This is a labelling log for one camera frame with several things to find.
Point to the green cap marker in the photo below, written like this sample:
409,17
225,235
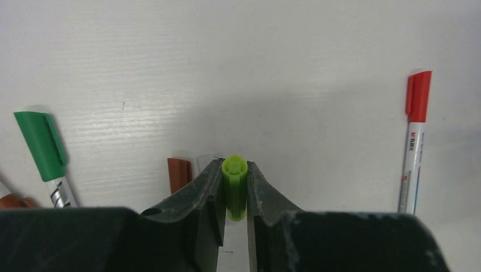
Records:
47,149

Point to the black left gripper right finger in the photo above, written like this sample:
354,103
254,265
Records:
283,237

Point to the brown marker cap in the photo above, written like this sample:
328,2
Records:
180,173

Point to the brown cap marker left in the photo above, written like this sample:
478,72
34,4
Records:
13,201

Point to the clear pen cap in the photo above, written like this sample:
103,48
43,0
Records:
204,160

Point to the light green marker cap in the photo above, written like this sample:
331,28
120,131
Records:
234,173

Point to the red cap marker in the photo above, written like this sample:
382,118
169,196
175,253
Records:
418,88

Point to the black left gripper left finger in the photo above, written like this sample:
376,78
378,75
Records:
182,233

